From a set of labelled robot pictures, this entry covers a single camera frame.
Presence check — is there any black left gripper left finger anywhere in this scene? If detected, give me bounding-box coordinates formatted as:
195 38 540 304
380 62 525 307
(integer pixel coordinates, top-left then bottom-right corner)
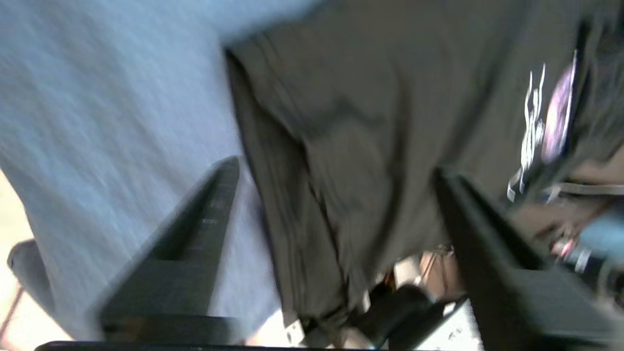
95 156 242 344

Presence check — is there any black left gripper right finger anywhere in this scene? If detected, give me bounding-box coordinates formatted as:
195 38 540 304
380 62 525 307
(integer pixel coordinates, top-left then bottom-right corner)
433 167 616 351

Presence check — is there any black moon print t-shirt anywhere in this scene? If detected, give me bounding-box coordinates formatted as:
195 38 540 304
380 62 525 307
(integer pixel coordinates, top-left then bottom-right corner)
222 0 624 334

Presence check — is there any blue bed sheet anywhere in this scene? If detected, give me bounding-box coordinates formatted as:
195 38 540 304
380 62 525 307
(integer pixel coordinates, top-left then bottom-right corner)
0 0 322 342

